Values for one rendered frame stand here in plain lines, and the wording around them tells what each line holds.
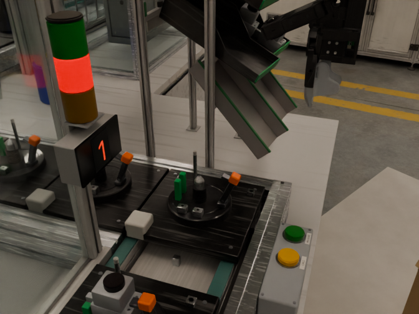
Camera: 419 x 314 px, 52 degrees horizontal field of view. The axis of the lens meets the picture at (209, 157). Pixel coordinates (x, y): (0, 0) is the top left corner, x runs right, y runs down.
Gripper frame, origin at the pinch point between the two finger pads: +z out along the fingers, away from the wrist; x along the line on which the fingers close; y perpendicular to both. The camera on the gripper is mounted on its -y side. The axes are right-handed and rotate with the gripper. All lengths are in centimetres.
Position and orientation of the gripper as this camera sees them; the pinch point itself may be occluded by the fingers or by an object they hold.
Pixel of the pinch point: (307, 99)
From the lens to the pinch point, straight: 81.7
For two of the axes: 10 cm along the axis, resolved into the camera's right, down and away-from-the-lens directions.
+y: 9.5, 1.7, -2.7
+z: 0.0, 8.5, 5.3
